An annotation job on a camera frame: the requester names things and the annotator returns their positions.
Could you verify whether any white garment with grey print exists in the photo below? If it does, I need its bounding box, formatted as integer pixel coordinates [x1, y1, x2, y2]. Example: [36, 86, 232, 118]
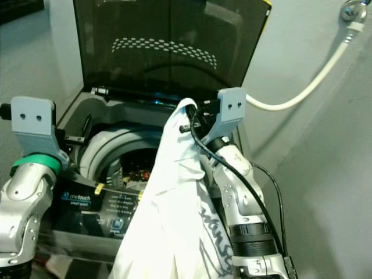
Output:
[109, 97, 236, 279]

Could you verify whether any grey top-load washing machine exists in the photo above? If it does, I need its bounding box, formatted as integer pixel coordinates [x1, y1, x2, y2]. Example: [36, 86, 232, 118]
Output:
[35, 84, 256, 274]

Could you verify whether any dark glass washer lid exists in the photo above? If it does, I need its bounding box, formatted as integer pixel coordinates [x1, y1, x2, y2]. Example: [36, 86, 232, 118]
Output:
[73, 0, 273, 105]

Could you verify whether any dark red patterned garment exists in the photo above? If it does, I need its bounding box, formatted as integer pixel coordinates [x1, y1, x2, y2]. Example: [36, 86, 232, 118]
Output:
[110, 152, 158, 187]

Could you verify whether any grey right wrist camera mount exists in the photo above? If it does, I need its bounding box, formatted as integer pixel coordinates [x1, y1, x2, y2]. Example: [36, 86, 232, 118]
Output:
[203, 87, 247, 143]

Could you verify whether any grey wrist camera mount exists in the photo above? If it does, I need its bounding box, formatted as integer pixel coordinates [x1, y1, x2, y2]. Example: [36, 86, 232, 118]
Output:
[10, 95, 69, 166]
[203, 87, 247, 143]

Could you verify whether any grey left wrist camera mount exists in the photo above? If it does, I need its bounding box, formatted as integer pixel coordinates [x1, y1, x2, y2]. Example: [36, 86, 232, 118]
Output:
[10, 95, 69, 166]

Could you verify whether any white water hose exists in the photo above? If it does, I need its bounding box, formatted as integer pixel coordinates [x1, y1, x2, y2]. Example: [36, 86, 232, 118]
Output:
[245, 20, 362, 112]

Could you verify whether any thin black cable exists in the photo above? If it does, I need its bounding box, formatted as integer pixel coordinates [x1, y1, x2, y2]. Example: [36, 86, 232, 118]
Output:
[253, 164, 288, 256]

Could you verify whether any black window frame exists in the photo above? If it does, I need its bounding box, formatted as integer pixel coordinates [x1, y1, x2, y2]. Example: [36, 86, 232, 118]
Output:
[0, 0, 44, 24]

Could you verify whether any metal wall tap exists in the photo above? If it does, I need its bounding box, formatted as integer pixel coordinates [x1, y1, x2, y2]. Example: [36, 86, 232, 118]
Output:
[340, 0, 370, 27]

